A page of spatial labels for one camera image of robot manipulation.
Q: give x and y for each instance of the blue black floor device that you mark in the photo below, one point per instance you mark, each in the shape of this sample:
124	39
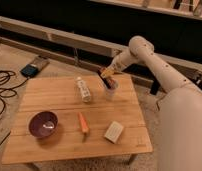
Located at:
34	67

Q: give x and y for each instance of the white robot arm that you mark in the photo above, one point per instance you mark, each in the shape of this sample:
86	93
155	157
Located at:
180	110

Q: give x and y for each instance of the long wooden beam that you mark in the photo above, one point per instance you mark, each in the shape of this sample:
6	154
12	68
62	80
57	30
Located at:
88	44

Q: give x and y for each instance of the clear plastic bottle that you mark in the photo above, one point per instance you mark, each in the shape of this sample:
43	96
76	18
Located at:
84	90

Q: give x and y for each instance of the wooden table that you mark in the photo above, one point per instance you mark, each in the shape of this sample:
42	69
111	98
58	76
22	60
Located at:
60	95

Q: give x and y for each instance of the white sponge block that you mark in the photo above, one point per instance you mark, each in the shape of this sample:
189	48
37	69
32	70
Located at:
114	131

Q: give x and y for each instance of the purple bowl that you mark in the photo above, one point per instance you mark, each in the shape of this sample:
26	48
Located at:
43	124

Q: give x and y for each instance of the black eraser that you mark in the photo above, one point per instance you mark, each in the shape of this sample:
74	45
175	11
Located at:
104	80

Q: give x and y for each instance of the orange carrot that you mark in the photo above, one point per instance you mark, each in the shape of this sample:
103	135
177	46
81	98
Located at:
83	123

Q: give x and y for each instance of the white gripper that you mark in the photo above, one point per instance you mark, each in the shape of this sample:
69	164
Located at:
107	72

